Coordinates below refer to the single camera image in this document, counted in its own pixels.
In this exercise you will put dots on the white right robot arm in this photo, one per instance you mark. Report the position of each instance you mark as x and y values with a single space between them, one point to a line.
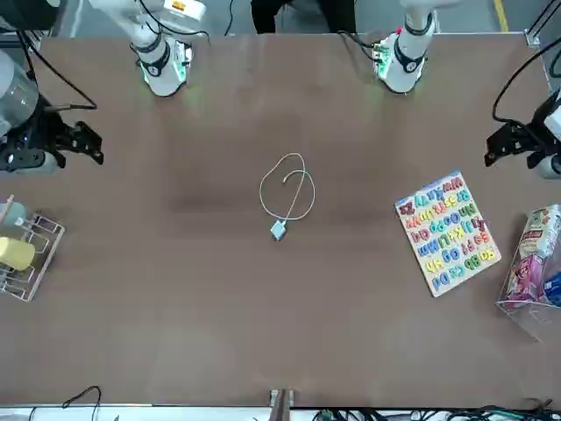
162 74

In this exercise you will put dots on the colourful alphabet puzzle board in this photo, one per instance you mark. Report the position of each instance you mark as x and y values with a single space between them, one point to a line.
447 232

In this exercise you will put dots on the pale teal charger adapter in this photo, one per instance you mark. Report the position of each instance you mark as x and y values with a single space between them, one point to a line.
278 230

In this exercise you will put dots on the clear acrylic shelf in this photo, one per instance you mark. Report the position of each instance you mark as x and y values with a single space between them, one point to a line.
526 316

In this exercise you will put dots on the aluminium frame post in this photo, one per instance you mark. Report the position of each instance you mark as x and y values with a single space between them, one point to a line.
537 35

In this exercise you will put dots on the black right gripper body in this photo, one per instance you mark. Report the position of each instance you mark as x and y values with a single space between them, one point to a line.
30 131

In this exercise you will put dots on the person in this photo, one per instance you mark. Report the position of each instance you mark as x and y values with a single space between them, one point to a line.
333 17

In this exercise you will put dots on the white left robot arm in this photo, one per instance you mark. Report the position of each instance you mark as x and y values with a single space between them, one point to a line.
407 66

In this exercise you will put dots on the yellow cup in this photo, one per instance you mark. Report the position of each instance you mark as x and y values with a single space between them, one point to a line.
17 253

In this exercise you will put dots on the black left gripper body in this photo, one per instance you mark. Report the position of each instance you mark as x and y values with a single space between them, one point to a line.
523 140

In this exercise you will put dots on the aluminium table post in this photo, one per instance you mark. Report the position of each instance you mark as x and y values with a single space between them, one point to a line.
280 405

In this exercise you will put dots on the pink cartoon snack box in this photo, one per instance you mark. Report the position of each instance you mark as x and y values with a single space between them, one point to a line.
523 276

